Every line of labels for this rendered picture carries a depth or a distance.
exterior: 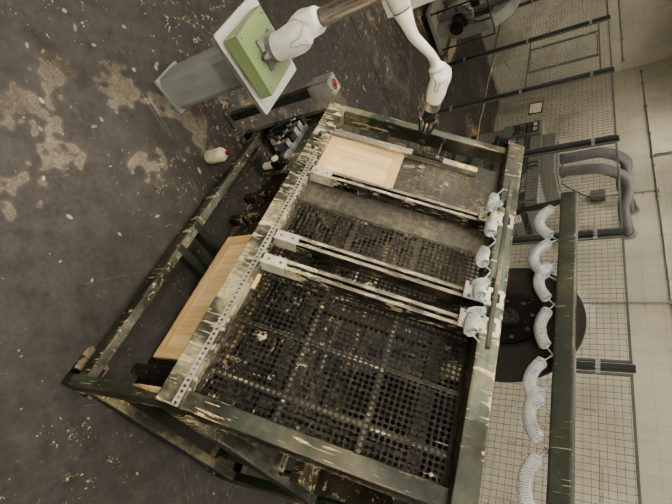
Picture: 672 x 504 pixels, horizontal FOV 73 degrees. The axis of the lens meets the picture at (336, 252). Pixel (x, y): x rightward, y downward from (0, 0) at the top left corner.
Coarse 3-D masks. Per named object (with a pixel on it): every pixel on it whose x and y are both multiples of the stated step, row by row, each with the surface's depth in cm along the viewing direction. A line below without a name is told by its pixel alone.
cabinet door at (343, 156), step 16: (336, 144) 292; (352, 144) 293; (320, 160) 282; (336, 160) 283; (352, 160) 284; (368, 160) 285; (384, 160) 286; (400, 160) 287; (352, 176) 275; (368, 176) 276; (384, 176) 277
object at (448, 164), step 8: (336, 136) 296; (344, 136) 294; (352, 136) 294; (360, 136) 295; (368, 144) 293; (376, 144) 291; (384, 144) 292; (392, 144) 292; (400, 152) 289; (408, 152) 289; (416, 160) 290; (424, 160) 288; (432, 160) 286; (448, 160) 287; (448, 168) 287; (456, 168) 285; (464, 168) 283
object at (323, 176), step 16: (320, 176) 267; (336, 176) 268; (352, 192) 269; (368, 192) 264; (384, 192) 261; (400, 192) 262; (416, 208) 261; (432, 208) 257; (448, 208) 259; (480, 208) 254; (464, 224) 259; (480, 224) 255; (512, 224) 248
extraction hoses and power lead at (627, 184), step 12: (564, 156) 684; (576, 156) 675; (588, 156) 669; (600, 156) 665; (612, 156) 661; (624, 156) 659; (564, 168) 668; (576, 168) 658; (600, 168) 641; (612, 168) 638; (624, 168) 674; (624, 180) 640; (600, 192) 778; (624, 192) 655; (624, 204) 668; (624, 216) 684
